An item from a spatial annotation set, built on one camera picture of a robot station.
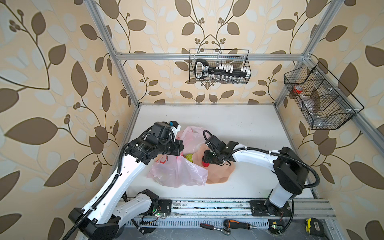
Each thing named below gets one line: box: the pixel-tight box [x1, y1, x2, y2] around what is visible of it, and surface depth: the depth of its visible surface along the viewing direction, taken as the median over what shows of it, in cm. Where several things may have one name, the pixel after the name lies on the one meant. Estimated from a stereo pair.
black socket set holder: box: [194, 59, 251, 79], surface depth 84 cm
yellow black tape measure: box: [304, 217, 326, 238], surface depth 68 cm
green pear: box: [185, 153, 194, 163], surface depth 88 cm
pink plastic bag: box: [147, 126, 208, 188], surface depth 74 cm
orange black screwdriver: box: [223, 219, 257, 230], surface depth 70 cm
